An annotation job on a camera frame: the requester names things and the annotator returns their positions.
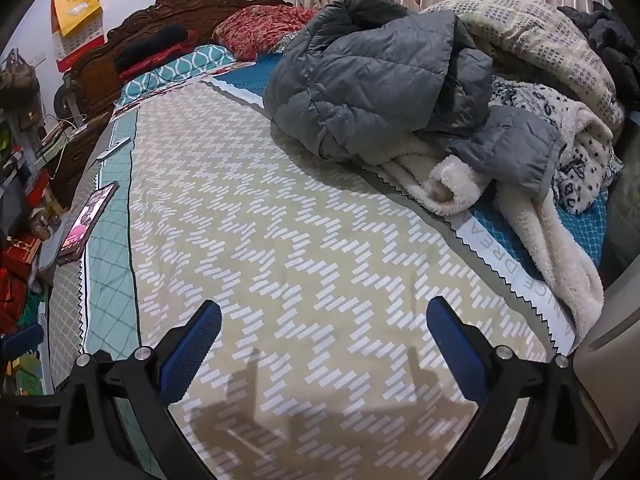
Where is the white fleece blanket black print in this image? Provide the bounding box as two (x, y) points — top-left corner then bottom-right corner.
(395, 77), (626, 346)

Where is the red yellow wall calendar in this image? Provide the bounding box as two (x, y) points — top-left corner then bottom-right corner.
(50, 0), (106, 72)

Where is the dark clothing heap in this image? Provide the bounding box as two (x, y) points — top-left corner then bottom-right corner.
(557, 2), (640, 96)

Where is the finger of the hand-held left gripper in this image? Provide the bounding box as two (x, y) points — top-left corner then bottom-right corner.
(0, 324), (45, 358)

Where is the beige furniture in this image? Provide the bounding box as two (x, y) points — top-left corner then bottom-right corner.
(572, 275), (640, 456)

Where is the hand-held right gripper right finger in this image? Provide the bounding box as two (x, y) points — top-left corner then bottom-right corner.
(426, 295), (588, 480)

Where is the beige zigzag bed sheet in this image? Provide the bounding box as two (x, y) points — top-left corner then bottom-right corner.
(45, 77), (576, 480)

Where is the smartphone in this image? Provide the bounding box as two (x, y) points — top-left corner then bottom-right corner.
(57, 181), (121, 261)

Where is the teal patterned pillow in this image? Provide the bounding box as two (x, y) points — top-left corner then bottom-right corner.
(120, 44), (236, 106)

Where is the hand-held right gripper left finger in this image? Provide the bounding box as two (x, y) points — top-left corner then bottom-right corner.
(54, 300), (223, 480)

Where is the carved wooden headboard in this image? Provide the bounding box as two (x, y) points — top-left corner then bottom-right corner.
(55, 0), (296, 206)

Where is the red floral pillow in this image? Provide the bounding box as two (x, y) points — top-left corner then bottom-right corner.
(215, 4), (321, 61)

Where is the beige checked quilt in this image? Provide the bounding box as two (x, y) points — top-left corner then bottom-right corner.
(420, 0), (626, 141)

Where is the grey puffer jacket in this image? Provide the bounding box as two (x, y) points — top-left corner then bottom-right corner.
(263, 0), (568, 201)

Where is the red gift box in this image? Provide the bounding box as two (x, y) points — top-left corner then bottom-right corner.
(0, 235), (43, 331)

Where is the white remote control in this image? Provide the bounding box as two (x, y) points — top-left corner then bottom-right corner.
(97, 137), (132, 163)

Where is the brown bag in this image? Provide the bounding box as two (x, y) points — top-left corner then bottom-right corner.
(0, 50), (38, 106)

